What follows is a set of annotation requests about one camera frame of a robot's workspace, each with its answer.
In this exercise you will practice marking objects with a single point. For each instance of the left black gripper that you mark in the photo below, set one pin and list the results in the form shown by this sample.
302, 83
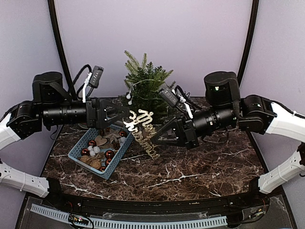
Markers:
96, 105

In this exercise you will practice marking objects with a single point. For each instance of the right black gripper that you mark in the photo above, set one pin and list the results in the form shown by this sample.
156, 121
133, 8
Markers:
190, 137

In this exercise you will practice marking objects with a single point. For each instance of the white ball string lights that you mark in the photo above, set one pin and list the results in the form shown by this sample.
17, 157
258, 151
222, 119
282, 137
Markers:
142, 91

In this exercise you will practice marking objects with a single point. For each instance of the gold merry christmas sign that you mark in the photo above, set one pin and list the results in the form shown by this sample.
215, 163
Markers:
141, 127

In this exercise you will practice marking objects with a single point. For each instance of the small green christmas tree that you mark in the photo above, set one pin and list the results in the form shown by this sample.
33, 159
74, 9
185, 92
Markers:
146, 70

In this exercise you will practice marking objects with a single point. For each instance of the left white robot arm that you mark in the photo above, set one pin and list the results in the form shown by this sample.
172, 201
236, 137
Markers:
17, 124

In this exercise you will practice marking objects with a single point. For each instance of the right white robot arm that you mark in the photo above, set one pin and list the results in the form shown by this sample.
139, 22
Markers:
253, 113

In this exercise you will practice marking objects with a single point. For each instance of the copper red bauble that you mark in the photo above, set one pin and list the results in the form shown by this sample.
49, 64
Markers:
85, 152
92, 143
123, 133
109, 154

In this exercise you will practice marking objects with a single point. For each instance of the wooden heart ornament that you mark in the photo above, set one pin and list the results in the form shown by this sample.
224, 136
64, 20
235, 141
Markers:
100, 140

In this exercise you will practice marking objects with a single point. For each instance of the light blue plastic basket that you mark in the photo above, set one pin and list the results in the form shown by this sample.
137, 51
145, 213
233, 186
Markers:
116, 143

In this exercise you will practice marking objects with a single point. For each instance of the twine ball ornament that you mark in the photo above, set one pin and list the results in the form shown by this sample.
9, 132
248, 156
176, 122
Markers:
95, 163

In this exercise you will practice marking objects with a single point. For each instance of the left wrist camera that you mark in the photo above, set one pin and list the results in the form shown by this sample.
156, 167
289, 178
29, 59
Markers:
92, 80

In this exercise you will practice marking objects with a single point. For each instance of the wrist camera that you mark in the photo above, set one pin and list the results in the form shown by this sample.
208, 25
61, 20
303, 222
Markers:
92, 80
169, 96

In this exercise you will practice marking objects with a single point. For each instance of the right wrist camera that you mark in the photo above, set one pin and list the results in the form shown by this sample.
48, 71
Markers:
169, 96

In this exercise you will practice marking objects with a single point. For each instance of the black table front rail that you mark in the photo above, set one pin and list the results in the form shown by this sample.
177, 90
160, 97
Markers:
233, 204

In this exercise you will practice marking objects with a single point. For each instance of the white cable duct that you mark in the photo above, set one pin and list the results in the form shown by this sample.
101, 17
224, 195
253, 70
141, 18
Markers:
134, 223

